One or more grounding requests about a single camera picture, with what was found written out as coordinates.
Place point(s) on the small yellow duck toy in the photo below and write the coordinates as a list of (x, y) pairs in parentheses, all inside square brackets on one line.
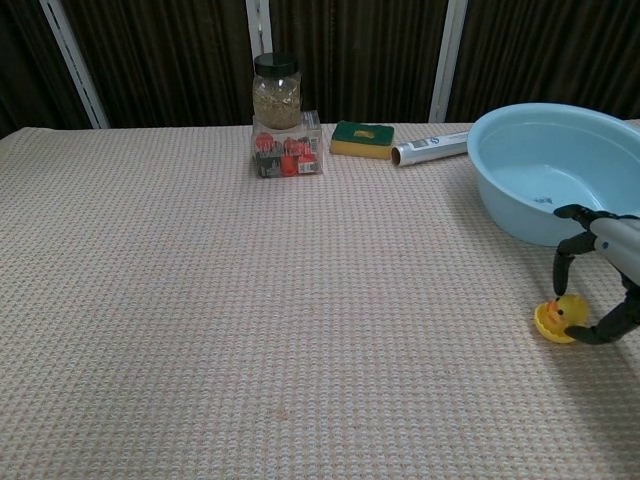
[(572, 309)]

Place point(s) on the glass jar with black lid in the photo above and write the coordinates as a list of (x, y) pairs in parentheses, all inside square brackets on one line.
[(287, 155), (277, 100)]

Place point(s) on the light blue plastic basin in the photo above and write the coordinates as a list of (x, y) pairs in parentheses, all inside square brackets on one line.
[(530, 150)]

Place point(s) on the black curtain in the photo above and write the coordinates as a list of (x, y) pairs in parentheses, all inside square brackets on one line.
[(160, 55)]

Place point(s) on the pink woven tablecloth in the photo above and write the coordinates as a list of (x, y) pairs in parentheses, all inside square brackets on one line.
[(250, 310)]

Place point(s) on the white metal post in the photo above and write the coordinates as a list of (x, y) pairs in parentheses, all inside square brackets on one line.
[(259, 25), (447, 60), (75, 65)]

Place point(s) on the silver foil roll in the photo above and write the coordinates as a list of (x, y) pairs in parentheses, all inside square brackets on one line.
[(430, 147)]

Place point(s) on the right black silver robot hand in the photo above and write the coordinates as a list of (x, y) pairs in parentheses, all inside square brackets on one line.
[(617, 240)]

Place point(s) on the green yellow sponge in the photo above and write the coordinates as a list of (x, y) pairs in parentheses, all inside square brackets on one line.
[(362, 137)]

